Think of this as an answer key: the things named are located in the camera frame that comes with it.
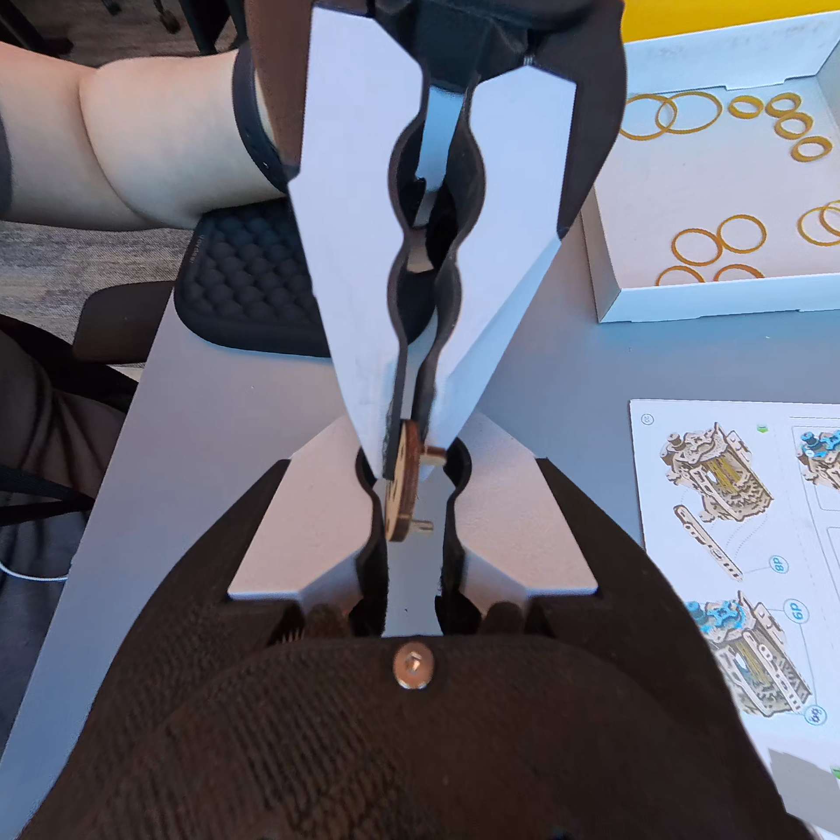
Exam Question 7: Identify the dark chair armrest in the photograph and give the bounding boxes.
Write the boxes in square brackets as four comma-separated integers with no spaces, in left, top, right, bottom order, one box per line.
[72,281,177,365]

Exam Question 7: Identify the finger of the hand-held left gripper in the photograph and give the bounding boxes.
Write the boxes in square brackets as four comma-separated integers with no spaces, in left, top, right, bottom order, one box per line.
[287,5,434,479]
[413,69,580,442]

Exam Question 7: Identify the person's left forearm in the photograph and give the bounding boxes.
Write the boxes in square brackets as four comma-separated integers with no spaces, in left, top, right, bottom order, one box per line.
[0,41,137,232]

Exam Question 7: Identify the scattered yellow rubber bands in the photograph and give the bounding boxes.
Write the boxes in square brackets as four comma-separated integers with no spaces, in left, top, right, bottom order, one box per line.
[617,91,840,286]

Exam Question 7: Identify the dark trousers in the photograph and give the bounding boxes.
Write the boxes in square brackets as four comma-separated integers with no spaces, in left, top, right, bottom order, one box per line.
[0,315,139,742]

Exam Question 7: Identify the black padded mat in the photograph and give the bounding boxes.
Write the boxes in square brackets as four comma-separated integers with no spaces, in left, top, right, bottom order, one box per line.
[174,197,332,358]

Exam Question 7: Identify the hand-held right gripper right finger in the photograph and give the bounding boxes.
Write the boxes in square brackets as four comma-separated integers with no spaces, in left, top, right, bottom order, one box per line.
[444,410,599,634]

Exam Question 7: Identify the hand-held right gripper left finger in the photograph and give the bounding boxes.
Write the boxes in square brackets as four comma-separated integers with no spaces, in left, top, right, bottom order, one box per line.
[227,415,388,634]

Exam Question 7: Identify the grey desk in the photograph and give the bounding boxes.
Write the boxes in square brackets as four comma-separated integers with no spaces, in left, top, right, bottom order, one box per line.
[0,197,840,840]

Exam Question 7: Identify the round wooden disc with pegs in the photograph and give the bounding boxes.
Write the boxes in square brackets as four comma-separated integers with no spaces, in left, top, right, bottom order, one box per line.
[382,420,448,543]

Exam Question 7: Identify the white cardboard box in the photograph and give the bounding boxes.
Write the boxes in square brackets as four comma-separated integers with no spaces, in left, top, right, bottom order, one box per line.
[581,10,840,324]

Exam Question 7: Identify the white instruction booklet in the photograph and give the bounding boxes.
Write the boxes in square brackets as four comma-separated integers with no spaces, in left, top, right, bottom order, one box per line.
[629,397,840,828]

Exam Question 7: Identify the yellow plastic bin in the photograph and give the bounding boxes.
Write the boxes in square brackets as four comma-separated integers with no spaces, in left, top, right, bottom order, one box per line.
[620,0,840,42]

